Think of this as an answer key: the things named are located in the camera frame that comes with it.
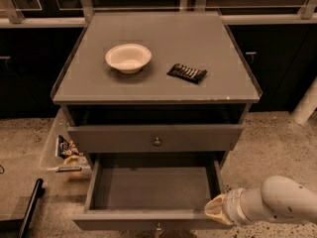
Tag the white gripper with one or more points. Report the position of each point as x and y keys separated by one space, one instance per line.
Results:
x=233 y=204

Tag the grey drawer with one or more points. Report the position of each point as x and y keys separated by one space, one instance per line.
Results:
x=155 y=138
x=149 y=194

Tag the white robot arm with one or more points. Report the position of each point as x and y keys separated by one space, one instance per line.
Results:
x=277 y=200

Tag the grey top drawer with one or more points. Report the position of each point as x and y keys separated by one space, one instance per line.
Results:
x=155 y=138

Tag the grey drawer cabinet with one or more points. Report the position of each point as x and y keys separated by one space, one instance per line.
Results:
x=91 y=93

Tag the black snack packet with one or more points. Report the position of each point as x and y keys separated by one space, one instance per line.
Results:
x=187 y=73

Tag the snack bags in bin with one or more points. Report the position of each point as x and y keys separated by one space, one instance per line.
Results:
x=67 y=151

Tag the clear plastic storage bin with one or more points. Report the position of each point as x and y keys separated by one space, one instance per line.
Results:
x=49 y=161

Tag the white paper bowl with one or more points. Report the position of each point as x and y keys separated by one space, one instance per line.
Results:
x=128 y=58

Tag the black bar on floor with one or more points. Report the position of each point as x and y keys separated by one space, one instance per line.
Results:
x=21 y=225

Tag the white post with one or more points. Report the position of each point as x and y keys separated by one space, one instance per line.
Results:
x=306 y=105

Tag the metal window frame rail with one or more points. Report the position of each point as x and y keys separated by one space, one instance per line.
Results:
x=65 y=13

